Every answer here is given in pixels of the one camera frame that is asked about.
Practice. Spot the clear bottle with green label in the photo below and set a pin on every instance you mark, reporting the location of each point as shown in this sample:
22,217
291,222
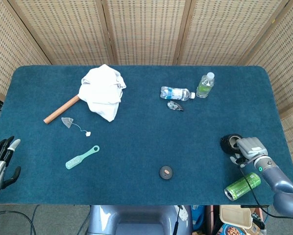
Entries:
205,86

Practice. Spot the green drink can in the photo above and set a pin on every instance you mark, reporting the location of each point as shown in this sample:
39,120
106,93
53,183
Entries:
243,186

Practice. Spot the black cast iron teapot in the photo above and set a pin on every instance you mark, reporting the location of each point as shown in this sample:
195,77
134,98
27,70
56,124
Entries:
226,144

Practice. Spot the mint green scrub brush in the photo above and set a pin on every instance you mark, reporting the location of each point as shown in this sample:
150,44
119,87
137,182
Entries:
80,157

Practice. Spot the crumpled white cloth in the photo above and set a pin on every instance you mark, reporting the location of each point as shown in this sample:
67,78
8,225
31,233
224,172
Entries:
100,95

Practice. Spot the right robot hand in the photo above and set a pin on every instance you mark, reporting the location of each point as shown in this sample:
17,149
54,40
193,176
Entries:
253,148

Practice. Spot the woven bamboo folding screen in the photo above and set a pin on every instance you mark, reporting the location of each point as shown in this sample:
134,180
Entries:
146,29

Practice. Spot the clear bottle with blue label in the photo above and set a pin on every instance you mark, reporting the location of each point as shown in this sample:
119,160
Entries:
176,93

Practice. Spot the black lid with wooden knob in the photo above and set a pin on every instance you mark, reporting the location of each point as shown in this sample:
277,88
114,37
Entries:
162,175

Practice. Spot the blue-grey robot torso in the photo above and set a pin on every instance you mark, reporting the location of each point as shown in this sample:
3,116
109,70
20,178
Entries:
136,220

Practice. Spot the cookie box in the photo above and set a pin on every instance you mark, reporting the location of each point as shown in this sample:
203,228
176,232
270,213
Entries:
231,230

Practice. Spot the blue package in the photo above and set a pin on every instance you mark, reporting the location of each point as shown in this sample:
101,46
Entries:
198,218

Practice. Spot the wooden rolling pin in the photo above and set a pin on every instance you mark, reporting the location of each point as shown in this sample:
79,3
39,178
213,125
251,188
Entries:
60,110

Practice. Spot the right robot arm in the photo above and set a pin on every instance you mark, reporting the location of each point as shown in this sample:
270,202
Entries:
276,178

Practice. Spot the beige takeout box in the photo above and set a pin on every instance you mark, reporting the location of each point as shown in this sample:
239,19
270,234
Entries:
234,216

